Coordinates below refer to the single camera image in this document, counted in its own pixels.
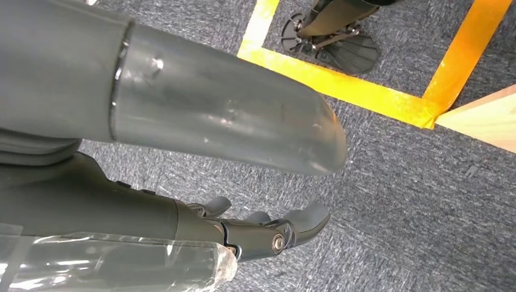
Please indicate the black robot foot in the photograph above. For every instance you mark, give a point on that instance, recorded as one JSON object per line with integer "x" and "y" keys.
{"x": 346, "y": 52}

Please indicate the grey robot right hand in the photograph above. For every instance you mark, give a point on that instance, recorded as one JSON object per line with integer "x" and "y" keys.
{"x": 209, "y": 104}

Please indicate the light wood table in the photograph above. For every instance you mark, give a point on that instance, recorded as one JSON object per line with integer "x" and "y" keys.
{"x": 488, "y": 121}

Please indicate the dark robot leg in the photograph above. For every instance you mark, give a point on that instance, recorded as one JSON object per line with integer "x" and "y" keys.
{"x": 334, "y": 16}

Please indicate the clear plastic wrap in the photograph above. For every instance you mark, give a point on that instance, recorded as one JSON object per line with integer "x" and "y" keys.
{"x": 121, "y": 266}

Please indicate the ribbed grey right arm sleeve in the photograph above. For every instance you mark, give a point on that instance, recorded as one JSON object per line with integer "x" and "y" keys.
{"x": 36, "y": 149}

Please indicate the yellow floor tape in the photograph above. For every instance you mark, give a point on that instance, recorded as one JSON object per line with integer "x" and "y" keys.
{"x": 363, "y": 94}

